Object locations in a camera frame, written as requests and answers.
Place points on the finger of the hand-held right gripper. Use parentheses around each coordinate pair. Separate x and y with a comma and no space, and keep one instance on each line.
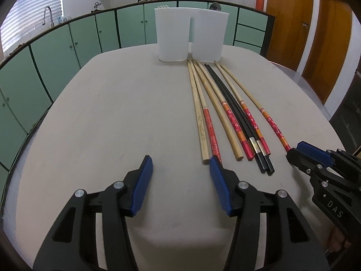
(299,158)
(313,151)

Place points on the red floral chopstick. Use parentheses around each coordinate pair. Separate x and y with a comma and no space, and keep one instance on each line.
(270,121)
(253,124)
(237,131)

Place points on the white plastic utensil holder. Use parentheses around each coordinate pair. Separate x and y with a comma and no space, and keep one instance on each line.
(172,34)

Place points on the metal ladle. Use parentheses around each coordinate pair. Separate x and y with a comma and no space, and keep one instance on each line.
(215,6)

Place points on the plain bamboo chopstick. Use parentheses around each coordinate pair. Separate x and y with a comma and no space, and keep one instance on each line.
(217,104)
(197,104)

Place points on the person's right hand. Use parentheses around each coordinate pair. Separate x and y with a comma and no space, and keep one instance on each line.
(337,238)

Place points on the wooden door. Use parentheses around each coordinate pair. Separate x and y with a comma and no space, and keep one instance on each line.
(327,48)
(287,19)

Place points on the metal kettle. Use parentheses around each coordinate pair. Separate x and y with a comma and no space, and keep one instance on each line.
(97,5)

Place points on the chrome kitchen faucet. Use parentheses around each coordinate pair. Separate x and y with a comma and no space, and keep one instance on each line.
(48,14)

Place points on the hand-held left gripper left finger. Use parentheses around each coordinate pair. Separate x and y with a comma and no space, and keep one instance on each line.
(142,186)

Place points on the black chopstick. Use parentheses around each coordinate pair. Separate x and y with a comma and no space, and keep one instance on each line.
(261,163)
(269,166)

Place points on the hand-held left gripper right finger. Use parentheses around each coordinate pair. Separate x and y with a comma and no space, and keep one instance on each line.
(220,186)

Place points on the orange thermos bottle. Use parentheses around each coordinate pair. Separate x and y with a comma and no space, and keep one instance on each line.
(260,1)

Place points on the green kitchen base cabinets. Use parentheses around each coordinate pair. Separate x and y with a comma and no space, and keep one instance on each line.
(50,62)

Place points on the window blinds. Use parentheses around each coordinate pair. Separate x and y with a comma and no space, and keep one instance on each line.
(28,11)

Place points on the dark appliance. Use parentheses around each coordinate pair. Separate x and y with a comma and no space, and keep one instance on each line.
(349,113)

